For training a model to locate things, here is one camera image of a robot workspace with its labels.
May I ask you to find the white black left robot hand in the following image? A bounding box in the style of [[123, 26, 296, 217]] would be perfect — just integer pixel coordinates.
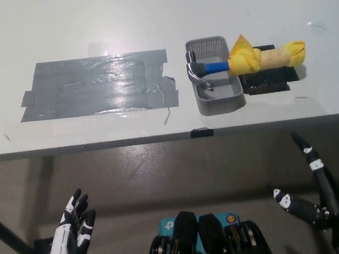
[[37, 186, 100, 254]]

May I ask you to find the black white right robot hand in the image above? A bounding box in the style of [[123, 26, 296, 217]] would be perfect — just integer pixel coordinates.
[[260, 127, 339, 254]]

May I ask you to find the yellow cloth handle wrap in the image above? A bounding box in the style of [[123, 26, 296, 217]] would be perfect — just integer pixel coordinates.
[[224, 27, 309, 76]]

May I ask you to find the blue handled claw hammer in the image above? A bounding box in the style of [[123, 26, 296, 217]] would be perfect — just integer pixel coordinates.
[[183, 27, 310, 95]]

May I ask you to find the black table foot plate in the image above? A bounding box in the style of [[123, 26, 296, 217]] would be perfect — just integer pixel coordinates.
[[32, 236, 55, 254]]

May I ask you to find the grey plastic basket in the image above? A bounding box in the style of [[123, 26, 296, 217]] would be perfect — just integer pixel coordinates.
[[183, 33, 247, 118]]

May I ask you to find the grey duct tape patch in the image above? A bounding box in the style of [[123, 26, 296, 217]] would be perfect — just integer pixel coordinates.
[[14, 47, 181, 124]]

